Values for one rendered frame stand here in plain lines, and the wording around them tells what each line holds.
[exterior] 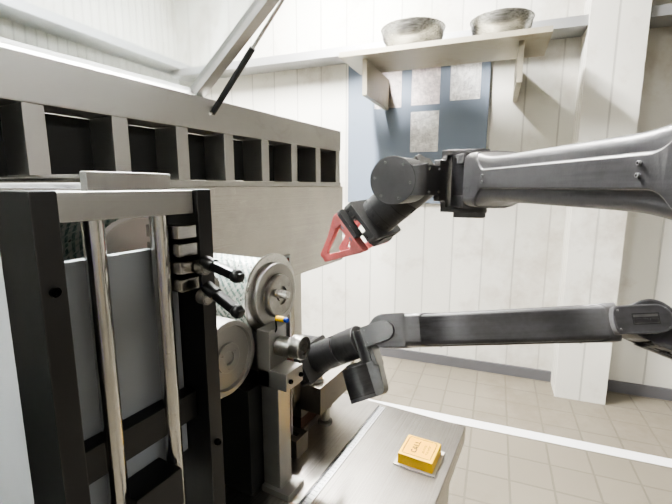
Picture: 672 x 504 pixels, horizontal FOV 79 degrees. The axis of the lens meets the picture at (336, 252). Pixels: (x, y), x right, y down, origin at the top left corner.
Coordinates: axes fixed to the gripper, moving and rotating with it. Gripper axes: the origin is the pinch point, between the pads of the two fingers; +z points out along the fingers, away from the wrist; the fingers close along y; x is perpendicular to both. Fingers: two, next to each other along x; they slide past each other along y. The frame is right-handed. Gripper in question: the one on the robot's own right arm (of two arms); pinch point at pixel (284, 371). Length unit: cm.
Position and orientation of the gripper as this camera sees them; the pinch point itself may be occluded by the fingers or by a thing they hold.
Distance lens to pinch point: 86.3
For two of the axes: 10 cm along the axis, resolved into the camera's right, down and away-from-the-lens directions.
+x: -4.4, -8.9, 0.9
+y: 4.8, -1.4, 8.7
